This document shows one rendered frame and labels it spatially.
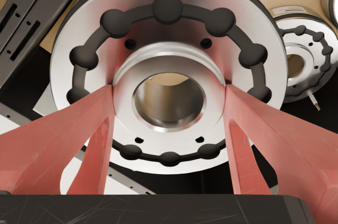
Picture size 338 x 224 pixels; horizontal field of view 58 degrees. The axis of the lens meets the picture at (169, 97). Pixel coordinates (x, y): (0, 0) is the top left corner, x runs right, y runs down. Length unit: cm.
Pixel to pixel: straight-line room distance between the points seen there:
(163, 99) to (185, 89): 1
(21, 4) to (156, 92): 13
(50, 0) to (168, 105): 13
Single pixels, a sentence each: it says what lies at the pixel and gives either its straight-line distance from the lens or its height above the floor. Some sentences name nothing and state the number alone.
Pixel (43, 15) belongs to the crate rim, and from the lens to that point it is 24.
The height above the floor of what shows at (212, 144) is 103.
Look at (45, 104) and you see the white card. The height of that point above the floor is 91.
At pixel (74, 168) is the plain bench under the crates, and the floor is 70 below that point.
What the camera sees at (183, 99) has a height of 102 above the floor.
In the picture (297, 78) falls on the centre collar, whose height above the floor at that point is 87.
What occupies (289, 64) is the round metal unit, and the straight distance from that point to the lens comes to 36.
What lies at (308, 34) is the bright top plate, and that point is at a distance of 33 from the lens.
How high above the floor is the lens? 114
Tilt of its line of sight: 53 degrees down
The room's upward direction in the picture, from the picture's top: 177 degrees counter-clockwise
